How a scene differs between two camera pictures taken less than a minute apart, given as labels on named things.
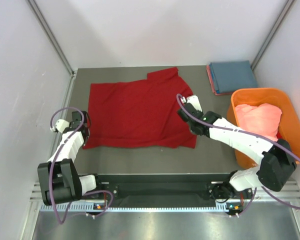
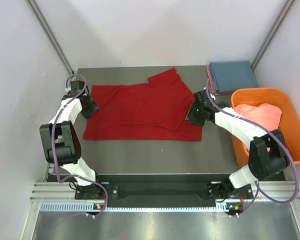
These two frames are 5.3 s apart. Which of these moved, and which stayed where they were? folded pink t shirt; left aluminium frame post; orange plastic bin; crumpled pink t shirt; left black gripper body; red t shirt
Moved: red t shirt; left black gripper body
Stayed: left aluminium frame post; folded pink t shirt; orange plastic bin; crumpled pink t shirt
